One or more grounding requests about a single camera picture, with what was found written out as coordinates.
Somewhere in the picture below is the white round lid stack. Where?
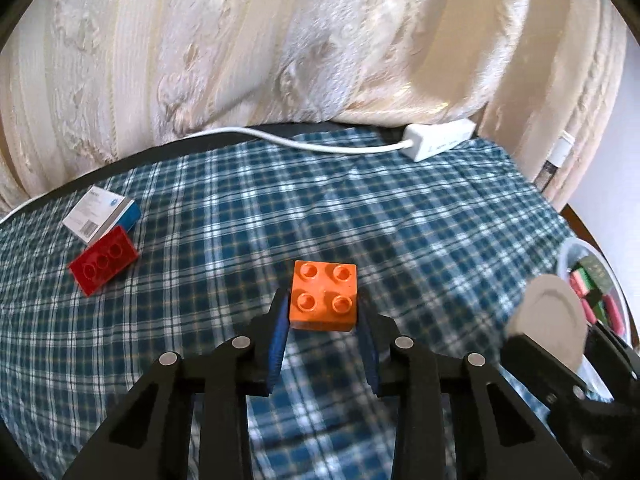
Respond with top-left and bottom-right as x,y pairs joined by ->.
506,274 -> 588,373

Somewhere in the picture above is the cream patterned curtain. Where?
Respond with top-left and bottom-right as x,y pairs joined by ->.
1,0 -> 628,211

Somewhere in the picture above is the white power strip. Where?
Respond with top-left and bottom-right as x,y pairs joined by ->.
400,118 -> 476,162

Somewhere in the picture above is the red toy brick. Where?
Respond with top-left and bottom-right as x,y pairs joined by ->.
68,226 -> 139,297

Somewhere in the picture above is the orange toy brick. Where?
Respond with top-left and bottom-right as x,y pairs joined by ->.
288,260 -> 358,332

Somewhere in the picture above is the clear plastic container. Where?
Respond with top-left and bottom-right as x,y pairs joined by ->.
556,237 -> 632,347

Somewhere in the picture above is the pink S-shaped foam tube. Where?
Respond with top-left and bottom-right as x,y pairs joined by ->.
580,295 -> 626,336

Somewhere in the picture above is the blue plaid bed sheet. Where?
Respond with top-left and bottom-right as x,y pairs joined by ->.
1,139 -> 570,479

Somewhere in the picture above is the white and blue medicine box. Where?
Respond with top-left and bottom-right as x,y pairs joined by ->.
62,185 -> 141,246

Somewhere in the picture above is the pink and green toy brick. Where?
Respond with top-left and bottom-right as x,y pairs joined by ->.
568,268 -> 594,298

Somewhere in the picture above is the white power cable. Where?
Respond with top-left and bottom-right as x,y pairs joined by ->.
0,124 -> 416,226

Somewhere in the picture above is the dark green printed box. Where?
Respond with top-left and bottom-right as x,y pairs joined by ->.
574,255 -> 614,294

